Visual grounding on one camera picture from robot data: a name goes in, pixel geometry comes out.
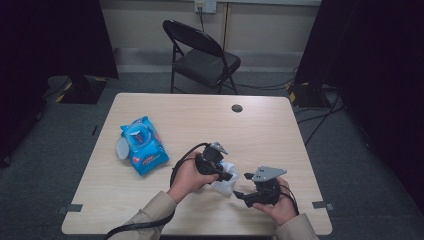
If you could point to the blue wet wipes packet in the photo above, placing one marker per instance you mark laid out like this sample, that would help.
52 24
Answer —
146 153

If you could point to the black folding chair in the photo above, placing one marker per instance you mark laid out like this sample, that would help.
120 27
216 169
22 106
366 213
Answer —
206 66

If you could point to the grey tape strip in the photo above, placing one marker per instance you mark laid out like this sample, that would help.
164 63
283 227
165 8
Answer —
71 208
321 205

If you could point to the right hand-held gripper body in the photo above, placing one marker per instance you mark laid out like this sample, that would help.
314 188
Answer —
268 191

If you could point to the black stand base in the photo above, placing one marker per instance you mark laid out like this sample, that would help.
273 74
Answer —
306 96
83 91

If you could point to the person's right hand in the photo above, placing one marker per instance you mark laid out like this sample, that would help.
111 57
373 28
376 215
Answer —
281 210

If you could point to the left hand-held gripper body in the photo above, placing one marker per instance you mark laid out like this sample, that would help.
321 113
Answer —
208 163

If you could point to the person's left hand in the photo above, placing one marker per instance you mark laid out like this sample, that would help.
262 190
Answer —
186 178

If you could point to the black curtain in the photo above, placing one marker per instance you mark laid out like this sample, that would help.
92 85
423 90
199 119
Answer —
373 50
50 36

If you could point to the white wall outlet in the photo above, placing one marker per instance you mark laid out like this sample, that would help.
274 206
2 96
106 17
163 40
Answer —
205 5

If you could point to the white wet wipe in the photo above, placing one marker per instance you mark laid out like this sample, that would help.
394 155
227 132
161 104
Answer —
228 186

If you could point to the round grey table grommet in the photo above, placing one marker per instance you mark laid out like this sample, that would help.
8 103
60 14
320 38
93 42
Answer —
237 108

